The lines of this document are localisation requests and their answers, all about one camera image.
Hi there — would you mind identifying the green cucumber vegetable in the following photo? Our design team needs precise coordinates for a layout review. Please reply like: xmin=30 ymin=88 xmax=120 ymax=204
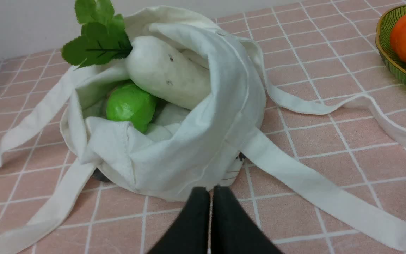
xmin=106 ymin=80 xmax=158 ymax=133

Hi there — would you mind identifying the white cloth tote bag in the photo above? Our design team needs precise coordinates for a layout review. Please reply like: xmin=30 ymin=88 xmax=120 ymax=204
xmin=0 ymin=5 xmax=406 ymax=254

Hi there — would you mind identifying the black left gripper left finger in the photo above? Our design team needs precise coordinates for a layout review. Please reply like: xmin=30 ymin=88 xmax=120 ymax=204
xmin=148 ymin=187 xmax=210 ymax=254

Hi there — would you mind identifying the green glass plate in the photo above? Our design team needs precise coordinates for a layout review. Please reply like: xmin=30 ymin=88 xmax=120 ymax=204
xmin=375 ymin=5 xmax=406 ymax=85

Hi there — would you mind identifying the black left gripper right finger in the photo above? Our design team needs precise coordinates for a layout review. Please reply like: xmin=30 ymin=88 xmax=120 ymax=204
xmin=211 ymin=186 xmax=282 ymax=254

